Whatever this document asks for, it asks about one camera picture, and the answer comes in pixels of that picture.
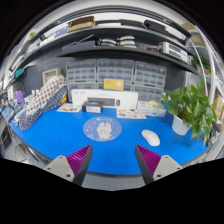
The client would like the grey drawer organizer left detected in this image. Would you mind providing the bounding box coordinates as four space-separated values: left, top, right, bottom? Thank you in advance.
66 59 96 99

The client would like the purple figurine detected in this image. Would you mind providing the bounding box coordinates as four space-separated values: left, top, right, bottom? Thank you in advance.
14 90 24 105

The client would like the white keyboard box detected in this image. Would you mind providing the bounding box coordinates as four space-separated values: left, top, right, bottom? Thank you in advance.
71 89 138 109

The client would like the patterned fabric bag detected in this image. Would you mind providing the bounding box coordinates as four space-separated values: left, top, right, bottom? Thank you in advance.
19 75 67 131

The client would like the round light blue mouse pad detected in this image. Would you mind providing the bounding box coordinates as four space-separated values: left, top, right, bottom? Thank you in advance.
83 116 122 142

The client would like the illustrated card right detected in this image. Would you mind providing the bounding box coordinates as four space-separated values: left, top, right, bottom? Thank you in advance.
117 109 146 119

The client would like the blue desk mat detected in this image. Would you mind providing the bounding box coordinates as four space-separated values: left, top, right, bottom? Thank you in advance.
11 110 207 175

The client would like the green potted plant white pot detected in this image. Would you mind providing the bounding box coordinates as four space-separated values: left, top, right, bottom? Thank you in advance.
162 78 217 144

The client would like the illustrated card left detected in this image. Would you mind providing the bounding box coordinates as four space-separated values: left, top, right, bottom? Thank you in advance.
57 103 81 113

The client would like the cardboard box on shelf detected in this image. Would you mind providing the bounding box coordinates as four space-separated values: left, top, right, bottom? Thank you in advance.
67 16 96 32

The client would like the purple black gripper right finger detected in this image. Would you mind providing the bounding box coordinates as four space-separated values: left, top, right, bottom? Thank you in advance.
135 145 182 184

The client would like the grey drawer organizer middle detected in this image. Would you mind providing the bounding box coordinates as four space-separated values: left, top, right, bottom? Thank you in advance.
97 58 134 91

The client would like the white computer mouse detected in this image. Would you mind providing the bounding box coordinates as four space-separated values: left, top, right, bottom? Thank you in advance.
141 130 160 146

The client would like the illustrated card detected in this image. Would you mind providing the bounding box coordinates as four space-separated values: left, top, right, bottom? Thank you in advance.
57 103 81 113
117 109 146 119

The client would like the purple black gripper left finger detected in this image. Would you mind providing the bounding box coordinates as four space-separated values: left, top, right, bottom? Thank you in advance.
44 145 93 186

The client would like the white electronic device on shelf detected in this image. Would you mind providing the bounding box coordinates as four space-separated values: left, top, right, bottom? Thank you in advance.
162 42 188 63

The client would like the dark wall shelf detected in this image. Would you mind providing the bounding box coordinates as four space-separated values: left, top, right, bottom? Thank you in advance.
58 26 197 74

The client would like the grey drawer organizer right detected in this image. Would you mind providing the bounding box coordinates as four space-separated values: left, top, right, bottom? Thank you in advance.
133 61 167 102

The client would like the small black white box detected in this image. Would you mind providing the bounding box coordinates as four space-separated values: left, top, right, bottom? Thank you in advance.
82 101 103 113

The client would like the yellow card box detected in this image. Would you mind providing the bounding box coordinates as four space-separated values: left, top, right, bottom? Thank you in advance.
103 79 124 91

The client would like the grey drawer organizer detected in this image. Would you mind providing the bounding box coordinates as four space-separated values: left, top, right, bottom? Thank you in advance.
97 58 134 91
133 61 167 102
66 59 96 99

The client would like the clear plastic container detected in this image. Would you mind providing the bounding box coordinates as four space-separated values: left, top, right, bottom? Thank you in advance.
137 101 166 117

